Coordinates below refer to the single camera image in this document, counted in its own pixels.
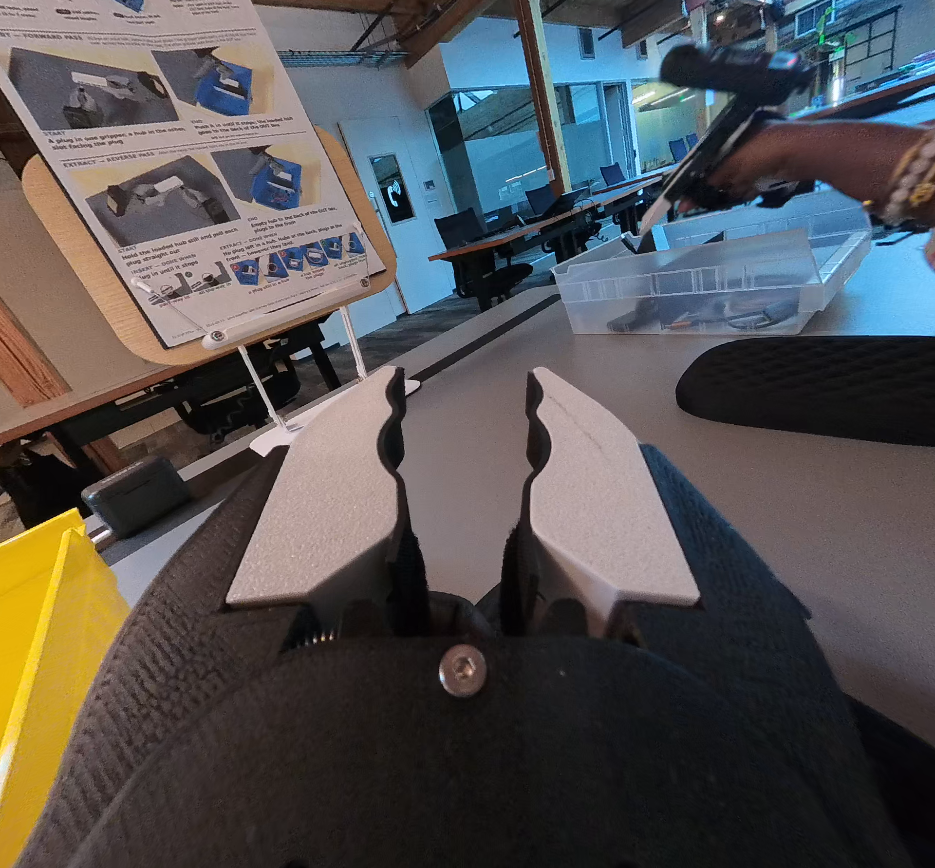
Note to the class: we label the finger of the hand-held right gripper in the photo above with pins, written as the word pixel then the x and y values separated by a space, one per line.
pixel 661 210

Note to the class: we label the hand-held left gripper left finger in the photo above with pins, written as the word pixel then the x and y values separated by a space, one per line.
pixel 329 503

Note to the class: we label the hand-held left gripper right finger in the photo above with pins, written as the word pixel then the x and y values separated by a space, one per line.
pixel 599 517

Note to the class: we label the clear plastic bin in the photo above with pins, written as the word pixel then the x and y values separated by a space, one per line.
pixel 694 283

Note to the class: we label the yellow plastic bin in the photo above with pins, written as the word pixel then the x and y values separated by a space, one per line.
pixel 44 627

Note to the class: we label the person's right hand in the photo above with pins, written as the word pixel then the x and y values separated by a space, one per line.
pixel 803 152

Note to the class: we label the white board stand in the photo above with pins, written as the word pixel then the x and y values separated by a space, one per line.
pixel 277 437

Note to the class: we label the long wooden office desk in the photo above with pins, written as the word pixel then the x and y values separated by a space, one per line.
pixel 540 225

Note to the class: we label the black office chair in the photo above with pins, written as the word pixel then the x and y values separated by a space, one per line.
pixel 475 239

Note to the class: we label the dark grey small case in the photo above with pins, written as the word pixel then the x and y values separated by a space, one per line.
pixel 135 495

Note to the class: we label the black mesh pad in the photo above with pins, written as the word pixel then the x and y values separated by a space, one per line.
pixel 803 389

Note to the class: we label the white door with phone sign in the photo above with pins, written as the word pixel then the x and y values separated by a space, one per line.
pixel 398 225

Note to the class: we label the wooden display board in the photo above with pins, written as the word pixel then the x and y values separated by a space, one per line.
pixel 80 254

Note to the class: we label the printed instruction sheet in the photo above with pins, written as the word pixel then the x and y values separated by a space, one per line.
pixel 146 115

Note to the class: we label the wooden support post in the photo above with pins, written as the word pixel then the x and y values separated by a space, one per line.
pixel 540 79

